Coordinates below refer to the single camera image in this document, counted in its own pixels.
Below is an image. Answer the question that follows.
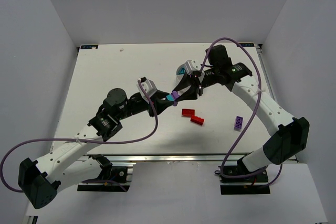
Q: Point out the red stepped lego brick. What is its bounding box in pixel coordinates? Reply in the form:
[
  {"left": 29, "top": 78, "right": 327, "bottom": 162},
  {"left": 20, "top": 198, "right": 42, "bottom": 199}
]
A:
[{"left": 190, "top": 115, "right": 205, "bottom": 125}]

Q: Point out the teal small lego brick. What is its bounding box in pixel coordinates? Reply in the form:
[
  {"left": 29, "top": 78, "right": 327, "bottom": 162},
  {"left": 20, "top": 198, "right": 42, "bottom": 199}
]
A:
[{"left": 166, "top": 94, "right": 174, "bottom": 101}]

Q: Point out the white round divided container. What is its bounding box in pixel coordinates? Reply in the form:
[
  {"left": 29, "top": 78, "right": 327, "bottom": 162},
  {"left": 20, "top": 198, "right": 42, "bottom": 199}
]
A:
[{"left": 176, "top": 64, "right": 190, "bottom": 84}]

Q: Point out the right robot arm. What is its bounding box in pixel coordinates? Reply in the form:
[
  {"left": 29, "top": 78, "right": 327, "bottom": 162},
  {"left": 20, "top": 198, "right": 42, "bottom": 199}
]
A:
[{"left": 174, "top": 45, "right": 310, "bottom": 175}]

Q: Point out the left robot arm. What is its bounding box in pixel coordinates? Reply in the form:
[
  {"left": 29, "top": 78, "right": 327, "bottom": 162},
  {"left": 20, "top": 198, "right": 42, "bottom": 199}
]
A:
[{"left": 18, "top": 87, "right": 176, "bottom": 209}]

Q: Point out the red flat lego brick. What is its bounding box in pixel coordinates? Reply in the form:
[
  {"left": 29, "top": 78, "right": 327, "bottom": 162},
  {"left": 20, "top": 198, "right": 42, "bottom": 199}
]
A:
[{"left": 181, "top": 109, "right": 195, "bottom": 117}]

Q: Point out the right corner label sticker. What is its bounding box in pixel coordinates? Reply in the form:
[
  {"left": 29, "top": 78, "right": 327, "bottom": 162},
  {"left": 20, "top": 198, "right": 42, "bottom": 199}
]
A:
[{"left": 239, "top": 42, "right": 255, "bottom": 47}]

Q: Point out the corner label sticker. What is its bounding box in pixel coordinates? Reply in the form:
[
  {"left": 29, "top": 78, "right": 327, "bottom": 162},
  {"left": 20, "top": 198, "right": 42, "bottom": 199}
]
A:
[
  {"left": 239, "top": 42, "right": 255, "bottom": 47},
  {"left": 80, "top": 45, "right": 99, "bottom": 50}
]

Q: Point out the left corner label sticker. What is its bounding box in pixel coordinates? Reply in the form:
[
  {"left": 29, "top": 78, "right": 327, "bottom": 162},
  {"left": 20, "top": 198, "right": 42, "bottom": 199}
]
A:
[{"left": 80, "top": 45, "right": 99, "bottom": 50}]

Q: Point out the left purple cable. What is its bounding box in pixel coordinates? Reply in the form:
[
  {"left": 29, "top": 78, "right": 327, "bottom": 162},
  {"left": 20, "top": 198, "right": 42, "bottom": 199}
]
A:
[{"left": 0, "top": 77, "right": 159, "bottom": 193}]

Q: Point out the purple cable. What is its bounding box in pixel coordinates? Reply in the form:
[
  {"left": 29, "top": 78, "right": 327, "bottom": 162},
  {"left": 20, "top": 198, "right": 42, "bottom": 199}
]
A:
[
  {"left": 0, "top": 77, "right": 159, "bottom": 193},
  {"left": 200, "top": 37, "right": 284, "bottom": 188}
]

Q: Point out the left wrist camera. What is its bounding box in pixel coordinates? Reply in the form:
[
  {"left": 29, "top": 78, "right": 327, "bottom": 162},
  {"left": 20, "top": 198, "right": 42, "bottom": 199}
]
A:
[{"left": 136, "top": 77, "right": 157, "bottom": 100}]

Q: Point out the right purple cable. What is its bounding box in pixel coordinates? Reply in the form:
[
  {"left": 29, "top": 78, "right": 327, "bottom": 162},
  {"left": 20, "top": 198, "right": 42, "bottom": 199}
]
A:
[{"left": 200, "top": 37, "right": 284, "bottom": 188}]

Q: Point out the aluminium frame rail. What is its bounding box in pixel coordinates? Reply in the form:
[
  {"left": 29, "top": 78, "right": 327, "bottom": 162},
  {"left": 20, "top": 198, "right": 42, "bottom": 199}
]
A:
[{"left": 78, "top": 152, "right": 297, "bottom": 163}]

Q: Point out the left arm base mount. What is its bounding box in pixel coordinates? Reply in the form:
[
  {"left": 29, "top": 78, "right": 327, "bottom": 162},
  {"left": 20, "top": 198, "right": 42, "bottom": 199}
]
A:
[{"left": 77, "top": 154, "right": 131, "bottom": 193}]

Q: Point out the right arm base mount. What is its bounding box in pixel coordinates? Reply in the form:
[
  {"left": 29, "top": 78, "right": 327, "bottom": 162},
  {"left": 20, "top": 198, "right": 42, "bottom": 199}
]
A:
[{"left": 214, "top": 165, "right": 270, "bottom": 195}]

